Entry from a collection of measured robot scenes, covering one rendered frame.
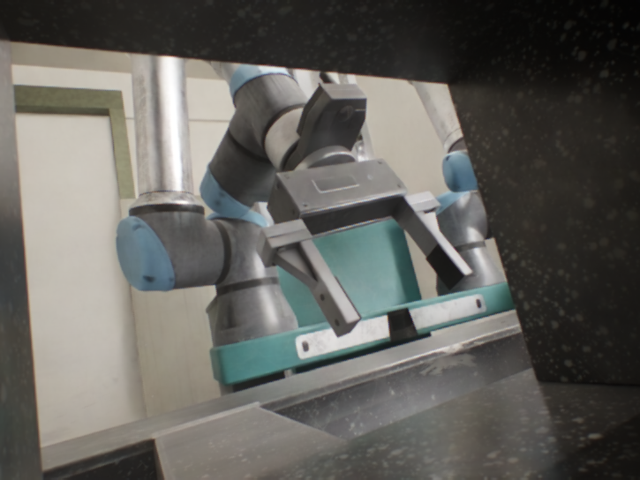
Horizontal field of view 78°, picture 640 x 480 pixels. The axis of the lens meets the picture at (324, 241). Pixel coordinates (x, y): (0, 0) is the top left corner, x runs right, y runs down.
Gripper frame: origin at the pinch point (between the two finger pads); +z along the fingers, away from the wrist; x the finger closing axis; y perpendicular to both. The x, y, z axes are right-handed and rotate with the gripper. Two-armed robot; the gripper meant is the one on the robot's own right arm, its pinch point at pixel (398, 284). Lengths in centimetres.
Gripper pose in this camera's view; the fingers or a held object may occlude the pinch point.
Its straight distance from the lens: 35.9
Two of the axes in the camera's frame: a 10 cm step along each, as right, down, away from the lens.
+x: -8.3, 2.2, -5.2
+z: 4.8, 7.6, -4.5
